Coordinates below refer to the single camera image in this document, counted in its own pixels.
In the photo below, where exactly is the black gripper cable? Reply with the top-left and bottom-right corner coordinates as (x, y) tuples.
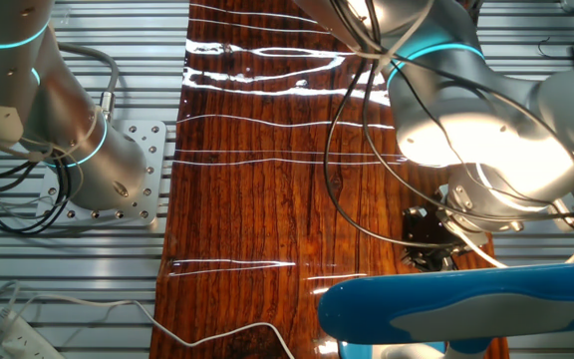
(323, 0), (467, 250)

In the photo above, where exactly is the white power strip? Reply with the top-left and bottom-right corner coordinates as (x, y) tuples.
(0, 307), (65, 359)

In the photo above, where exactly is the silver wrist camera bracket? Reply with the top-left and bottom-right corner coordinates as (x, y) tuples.
(548, 196), (574, 234)

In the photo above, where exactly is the grey robot cable with connector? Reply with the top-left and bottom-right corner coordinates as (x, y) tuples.
(56, 42), (121, 124)

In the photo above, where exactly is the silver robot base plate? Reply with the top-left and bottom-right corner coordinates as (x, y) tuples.
(35, 119), (167, 228)

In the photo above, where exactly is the black cable bundle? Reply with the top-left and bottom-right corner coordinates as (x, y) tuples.
(0, 147), (74, 235)

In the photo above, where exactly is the white cable tie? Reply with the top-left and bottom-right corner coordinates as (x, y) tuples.
(351, 0), (435, 76)

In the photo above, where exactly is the white power plug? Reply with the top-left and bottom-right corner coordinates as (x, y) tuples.
(0, 308), (27, 345)

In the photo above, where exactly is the wood grain table mat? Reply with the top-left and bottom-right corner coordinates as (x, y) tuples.
(147, 0), (511, 359)

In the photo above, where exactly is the blue and white desk lamp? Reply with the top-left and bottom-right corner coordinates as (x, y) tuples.
(316, 259), (574, 359)

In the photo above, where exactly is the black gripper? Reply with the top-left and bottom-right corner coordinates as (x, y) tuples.
(400, 204), (475, 273)

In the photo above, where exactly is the thin white lamp cable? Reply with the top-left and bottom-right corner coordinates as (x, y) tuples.
(0, 293), (297, 359)

